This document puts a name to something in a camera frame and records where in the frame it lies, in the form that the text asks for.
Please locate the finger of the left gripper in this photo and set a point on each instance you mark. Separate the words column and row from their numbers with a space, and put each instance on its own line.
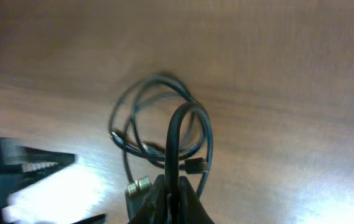
column 27, row 166
column 97, row 219

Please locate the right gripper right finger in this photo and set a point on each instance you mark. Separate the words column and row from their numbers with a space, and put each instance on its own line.
column 191, row 211

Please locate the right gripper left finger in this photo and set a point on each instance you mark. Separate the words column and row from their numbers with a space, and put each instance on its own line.
column 147, row 202

